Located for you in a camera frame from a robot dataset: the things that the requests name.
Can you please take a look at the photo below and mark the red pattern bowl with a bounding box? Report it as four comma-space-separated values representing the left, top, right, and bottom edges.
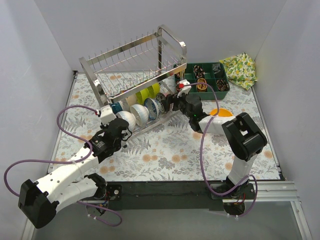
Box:
155, 92, 166, 114

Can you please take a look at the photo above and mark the yellow ribbed bowl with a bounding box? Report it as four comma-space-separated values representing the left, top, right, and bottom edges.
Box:
210, 108, 233, 117

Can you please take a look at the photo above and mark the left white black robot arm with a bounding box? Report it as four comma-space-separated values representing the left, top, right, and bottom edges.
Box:
18, 118, 132, 229

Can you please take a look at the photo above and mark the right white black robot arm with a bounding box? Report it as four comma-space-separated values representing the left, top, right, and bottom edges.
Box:
157, 93, 268, 199

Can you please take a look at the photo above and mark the steel two-tier dish rack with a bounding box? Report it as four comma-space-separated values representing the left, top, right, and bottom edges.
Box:
78, 24, 188, 149

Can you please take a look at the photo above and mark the orange navy rolled tie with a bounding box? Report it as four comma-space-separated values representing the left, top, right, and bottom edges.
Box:
176, 83, 181, 92

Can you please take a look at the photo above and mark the blue floral white bowl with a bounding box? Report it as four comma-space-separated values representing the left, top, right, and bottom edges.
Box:
143, 97, 160, 121

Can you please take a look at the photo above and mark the lime green bowl right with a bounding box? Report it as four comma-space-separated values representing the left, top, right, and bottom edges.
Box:
147, 82, 160, 99

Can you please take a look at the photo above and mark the lime green bowl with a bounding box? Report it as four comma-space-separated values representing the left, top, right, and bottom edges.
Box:
147, 82, 160, 99
135, 88, 150, 105

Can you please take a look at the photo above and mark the white ribbed bowl front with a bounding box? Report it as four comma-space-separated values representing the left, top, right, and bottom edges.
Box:
116, 110, 136, 132

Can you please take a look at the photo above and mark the white ribbed bowl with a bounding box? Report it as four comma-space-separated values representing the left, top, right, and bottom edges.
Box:
116, 110, 136, 132
129, 104, 149, 127

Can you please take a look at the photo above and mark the lime green bowl left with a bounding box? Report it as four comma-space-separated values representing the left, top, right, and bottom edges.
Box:
135, 88, 150, 105

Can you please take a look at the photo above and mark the yellow patterned rolled tie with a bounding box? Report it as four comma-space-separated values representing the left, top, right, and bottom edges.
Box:
196, 78, 208, 92

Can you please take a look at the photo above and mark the teal blue bowl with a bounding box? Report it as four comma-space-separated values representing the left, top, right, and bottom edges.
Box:
109, 101, 124, 115

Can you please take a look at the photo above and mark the beige floral bowl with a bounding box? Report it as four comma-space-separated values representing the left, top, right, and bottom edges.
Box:
121, 94, 137, 112

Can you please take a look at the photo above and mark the pink black rolled tie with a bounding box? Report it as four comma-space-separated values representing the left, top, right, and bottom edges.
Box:
193, 65, 205, 79

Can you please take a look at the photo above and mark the dark floral rolled tie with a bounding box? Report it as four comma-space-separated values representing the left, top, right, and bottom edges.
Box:
216, 79, 230, 92

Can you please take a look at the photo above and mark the green divided organizer tray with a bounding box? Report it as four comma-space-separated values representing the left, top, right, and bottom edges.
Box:
184, 62, 230, 101

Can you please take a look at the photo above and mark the floral table mat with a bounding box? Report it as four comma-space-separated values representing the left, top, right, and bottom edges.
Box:
51, 72, 282, 182

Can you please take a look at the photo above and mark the grey rolled tie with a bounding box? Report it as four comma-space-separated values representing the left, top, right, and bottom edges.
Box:
211, 62, 224, 78

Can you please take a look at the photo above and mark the lemon print cloth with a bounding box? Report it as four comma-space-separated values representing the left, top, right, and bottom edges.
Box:
218, 52, 258, 91

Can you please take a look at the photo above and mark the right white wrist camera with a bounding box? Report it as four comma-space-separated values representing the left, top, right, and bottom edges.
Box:
176, 79, 192, 98

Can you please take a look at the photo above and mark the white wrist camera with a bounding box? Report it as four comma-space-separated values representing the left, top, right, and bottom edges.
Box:
97, 105, 116, 126
176, 79, 192, 98

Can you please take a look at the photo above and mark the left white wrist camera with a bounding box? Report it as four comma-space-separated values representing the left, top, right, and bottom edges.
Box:
97, 105, 116, 126

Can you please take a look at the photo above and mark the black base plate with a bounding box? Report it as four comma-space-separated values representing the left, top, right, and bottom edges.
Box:
104, 180, 236, 212

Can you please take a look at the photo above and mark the aluminium frame rail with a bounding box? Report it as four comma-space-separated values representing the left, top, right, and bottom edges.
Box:
78, 180, 299, 203

